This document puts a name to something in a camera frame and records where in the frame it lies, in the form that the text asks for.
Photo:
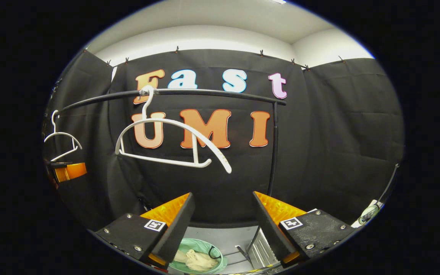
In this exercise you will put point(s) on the silver ribbed storage case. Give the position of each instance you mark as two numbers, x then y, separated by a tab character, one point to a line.
260	252

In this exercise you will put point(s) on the green laundry hamper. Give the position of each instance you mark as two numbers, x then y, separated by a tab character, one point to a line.
183	243

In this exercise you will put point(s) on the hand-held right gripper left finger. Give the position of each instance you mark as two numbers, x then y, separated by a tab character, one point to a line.
178	229

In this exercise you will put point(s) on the black clothes rack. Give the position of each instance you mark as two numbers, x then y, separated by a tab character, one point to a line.
212	92

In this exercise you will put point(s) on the white side table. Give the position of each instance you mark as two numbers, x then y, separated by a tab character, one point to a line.
373	202

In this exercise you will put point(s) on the round glass bowl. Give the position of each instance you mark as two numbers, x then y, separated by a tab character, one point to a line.
369	214

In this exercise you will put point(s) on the cream shirt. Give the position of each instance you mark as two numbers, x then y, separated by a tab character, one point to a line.
197	261

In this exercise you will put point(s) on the black backdrop cloth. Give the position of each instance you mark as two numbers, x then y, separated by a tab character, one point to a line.
338	133

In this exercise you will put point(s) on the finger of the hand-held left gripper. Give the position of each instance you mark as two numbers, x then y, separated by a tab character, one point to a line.
71	172

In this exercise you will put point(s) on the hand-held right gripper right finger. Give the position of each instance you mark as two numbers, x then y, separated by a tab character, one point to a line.
269	229

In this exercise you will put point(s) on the white plastic clothes hanger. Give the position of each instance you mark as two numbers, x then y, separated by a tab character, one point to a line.
67	134
174	123

